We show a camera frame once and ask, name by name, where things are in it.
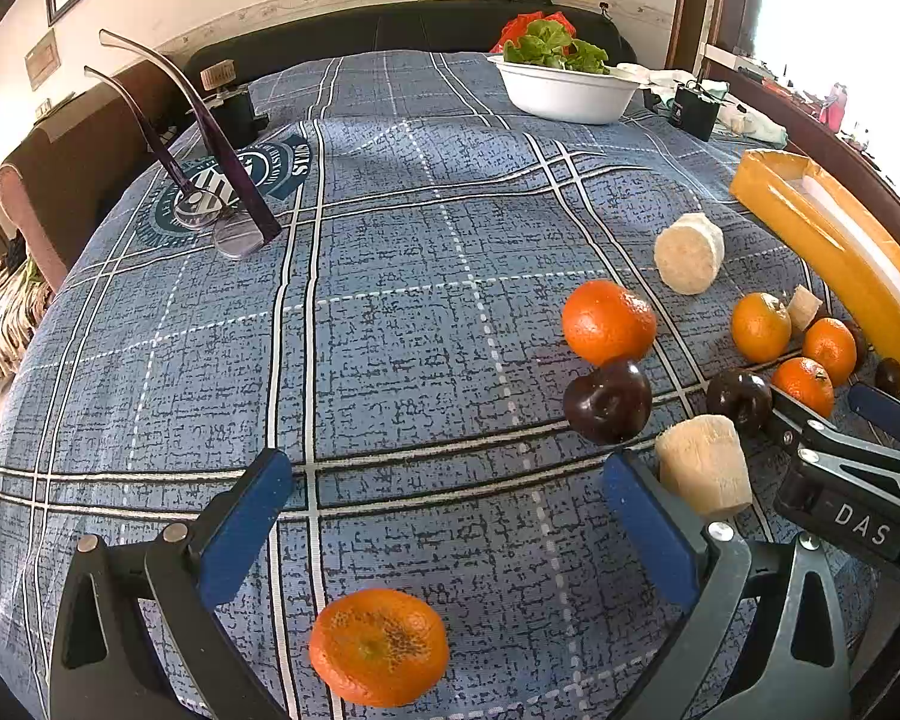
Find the orange mandarin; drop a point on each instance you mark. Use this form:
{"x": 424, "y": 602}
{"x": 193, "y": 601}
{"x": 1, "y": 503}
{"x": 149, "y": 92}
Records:
{"x": 379, "y": 648}
{"x": 808, "y": 382}
{"x": 829, "y": 343}

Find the yellowish mandarin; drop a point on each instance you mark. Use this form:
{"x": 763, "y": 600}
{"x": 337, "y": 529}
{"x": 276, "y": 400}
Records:
{"x": 760, "y": 327}

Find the white crumpled cloth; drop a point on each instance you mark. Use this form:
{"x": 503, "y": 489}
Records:
{"x": 741, "y": 119}

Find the yellow white tray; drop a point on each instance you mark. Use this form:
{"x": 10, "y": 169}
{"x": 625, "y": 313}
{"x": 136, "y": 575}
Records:
{"x": 854, "y": 254}

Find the black cup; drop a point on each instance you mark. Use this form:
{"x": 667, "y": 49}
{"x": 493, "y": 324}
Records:
{"x": 694, "y": 110}

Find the red plastic bag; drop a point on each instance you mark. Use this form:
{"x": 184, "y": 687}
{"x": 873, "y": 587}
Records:
{"x": 516, "y": 27}

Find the black sofa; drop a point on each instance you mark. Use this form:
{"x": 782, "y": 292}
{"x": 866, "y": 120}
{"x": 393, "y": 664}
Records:
{"x": 427, "y": 25}

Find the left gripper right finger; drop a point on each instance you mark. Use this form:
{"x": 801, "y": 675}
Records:
{"x": 794, "y": 663}

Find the green lettuce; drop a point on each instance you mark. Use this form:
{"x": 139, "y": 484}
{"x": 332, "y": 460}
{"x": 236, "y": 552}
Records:
{"x": 547, "y": 44}

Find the white bowl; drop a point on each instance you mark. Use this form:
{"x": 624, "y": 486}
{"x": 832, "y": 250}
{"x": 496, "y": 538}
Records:
{"x": 565, "y": 95}

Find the small black stamp box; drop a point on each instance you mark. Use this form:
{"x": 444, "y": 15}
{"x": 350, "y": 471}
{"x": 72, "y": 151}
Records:
{"x": 230, "y": 104}

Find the large white yam chunk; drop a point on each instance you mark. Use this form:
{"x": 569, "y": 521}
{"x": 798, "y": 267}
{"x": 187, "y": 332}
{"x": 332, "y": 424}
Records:
{"x": 689, "y": 253}

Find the small white yam piece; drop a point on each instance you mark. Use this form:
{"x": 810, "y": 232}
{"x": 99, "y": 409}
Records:
{"x": 803, "y": 308}

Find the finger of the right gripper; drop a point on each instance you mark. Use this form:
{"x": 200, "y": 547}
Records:
{"x": 796, "y": 427}
{"x": 881, "y": 409}

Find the big orange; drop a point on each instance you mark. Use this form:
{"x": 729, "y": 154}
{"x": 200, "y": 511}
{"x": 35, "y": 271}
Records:
{"x": 603, "y": 321}

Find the small dark plum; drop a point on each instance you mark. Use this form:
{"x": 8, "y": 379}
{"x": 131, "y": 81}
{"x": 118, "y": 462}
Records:
{"x": 887, "y": 377}

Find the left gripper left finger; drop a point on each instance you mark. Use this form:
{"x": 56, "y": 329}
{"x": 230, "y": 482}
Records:
{"x": 104, "y": 664}

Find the blue plaid tablecloth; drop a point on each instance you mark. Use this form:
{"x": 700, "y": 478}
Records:
{"x": 401, "y": 342}

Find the brown armchair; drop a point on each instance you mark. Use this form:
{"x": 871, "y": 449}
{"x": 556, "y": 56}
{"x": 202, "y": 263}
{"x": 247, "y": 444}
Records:
{"x": 66, "y": 175}

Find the pink bottle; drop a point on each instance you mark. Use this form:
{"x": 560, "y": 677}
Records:
{"x": 833, "y": 109}

